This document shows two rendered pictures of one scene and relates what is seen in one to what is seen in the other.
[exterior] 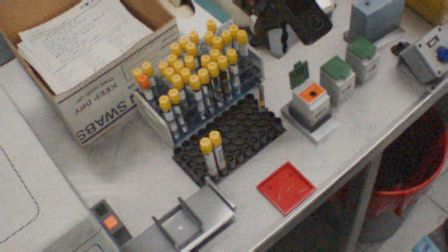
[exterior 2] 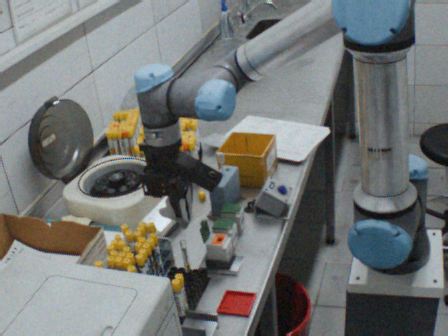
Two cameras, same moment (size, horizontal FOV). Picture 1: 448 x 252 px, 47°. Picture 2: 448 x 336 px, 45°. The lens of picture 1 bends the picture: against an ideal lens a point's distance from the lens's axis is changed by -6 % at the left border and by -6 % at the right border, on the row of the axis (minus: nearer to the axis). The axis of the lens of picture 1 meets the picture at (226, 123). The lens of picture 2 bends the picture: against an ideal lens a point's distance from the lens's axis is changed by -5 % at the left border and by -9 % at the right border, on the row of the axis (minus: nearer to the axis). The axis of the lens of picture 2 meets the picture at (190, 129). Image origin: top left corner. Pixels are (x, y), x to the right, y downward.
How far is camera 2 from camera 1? 0.57 m
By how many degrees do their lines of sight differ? 41
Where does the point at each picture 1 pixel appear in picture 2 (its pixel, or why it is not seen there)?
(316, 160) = (243, 282)
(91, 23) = not seen: hidden behind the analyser
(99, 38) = not seen: hidden behind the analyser
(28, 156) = (101, 274)
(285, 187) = (235, 303)
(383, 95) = (258, 234)
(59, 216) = (153, 285)
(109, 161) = not seen: outside the picture
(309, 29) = (211, 178)
